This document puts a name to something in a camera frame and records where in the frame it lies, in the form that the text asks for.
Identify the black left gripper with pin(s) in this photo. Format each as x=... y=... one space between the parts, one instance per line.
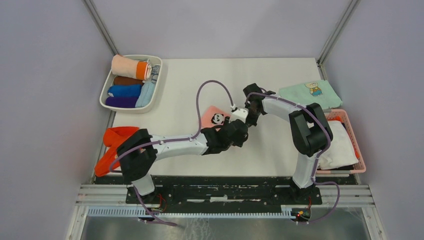
x=239 y=142

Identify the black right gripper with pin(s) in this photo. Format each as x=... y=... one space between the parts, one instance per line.
x=251 y=121

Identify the pink panda towel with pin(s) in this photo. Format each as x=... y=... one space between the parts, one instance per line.
x=212 y=117

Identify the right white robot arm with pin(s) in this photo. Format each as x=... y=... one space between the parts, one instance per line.
x=310 y=131

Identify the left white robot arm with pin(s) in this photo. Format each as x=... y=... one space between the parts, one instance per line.
x=138 y=153

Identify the green cartoon bear cloth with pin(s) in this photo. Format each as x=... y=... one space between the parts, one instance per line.
x=320 y=92

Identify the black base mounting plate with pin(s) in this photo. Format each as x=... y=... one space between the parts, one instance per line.
x=227 y=195

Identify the light blue rolled towel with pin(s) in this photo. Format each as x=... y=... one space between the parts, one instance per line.
x=148 y=88

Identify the white folded towel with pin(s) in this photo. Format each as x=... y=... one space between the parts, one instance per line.
x=325 y=163

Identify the white plastic tray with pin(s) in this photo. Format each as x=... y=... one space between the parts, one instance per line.
x=109 y=82

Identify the orange cloth on table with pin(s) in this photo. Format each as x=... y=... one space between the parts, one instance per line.
x=112 y=139

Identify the purple rolled towel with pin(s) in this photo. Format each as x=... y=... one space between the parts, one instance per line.
x=121 y=102

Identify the brown rolled towel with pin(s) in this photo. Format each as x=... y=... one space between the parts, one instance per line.
x=126 y=81

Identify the peach orange rolled towel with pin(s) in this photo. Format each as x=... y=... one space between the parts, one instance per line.
x=130 y=68

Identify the pink perforated plastic basket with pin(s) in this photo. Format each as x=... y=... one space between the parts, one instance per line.
x=360 y=167

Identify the aluminium corner frame post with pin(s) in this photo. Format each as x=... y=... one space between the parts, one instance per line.
x=335 y=34

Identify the front aluminium rail frame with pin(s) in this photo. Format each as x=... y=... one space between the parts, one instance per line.
x=101 y=212

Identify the left aluminium frame post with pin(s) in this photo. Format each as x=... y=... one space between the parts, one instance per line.
x=101 y=26

